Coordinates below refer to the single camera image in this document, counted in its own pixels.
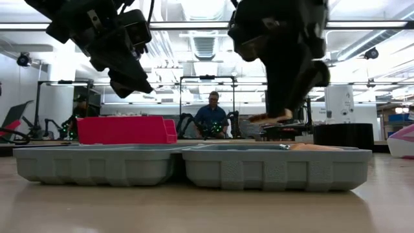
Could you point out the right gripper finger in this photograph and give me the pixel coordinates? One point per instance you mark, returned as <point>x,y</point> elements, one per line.
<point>310,77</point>
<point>278,90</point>

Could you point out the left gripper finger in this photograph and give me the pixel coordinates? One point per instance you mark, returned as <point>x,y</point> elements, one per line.
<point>132,74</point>
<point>121,90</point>

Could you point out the red plastic bin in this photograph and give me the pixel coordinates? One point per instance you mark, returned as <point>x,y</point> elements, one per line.
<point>126,129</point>

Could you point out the grey plastic tool case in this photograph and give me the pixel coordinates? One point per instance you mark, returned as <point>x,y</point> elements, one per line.
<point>129,165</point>

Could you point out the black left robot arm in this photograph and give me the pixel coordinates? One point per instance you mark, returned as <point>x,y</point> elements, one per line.
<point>42,6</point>

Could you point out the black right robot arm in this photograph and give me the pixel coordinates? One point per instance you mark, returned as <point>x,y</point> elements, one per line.
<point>291,6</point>

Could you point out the background black robot arm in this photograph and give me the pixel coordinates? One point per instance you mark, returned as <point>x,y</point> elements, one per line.
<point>30,127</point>
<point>48,127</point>
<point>234,124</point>
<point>182,124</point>

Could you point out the pink white plastic tool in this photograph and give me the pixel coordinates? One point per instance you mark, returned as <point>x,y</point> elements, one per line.
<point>402,142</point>

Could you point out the white cylindrical appliance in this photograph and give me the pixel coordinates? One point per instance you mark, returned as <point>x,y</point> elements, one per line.
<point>339,103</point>

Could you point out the background workbench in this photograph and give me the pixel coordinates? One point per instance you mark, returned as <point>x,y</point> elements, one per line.
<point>284,132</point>

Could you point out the person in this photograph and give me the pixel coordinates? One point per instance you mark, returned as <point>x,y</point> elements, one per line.
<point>210,118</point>
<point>82,110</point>

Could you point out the blue storage bins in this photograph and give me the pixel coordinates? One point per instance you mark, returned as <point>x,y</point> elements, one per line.
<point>399,118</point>

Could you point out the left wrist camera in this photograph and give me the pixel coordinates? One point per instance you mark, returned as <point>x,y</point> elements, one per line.
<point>136,29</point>

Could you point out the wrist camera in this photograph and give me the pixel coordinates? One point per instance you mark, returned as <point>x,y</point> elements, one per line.
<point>246,42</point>
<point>136,29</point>

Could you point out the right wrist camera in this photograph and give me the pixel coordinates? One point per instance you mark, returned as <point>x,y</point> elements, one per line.
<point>246,42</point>

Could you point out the black background rig frame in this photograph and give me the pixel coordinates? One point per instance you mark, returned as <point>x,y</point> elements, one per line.
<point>180,97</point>
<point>36,103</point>

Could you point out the black ceiling camera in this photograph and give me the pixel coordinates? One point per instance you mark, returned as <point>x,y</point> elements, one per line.
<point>24,60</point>
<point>371,53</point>

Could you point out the grey duct tape roll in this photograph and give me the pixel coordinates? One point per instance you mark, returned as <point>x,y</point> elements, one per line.
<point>343,137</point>

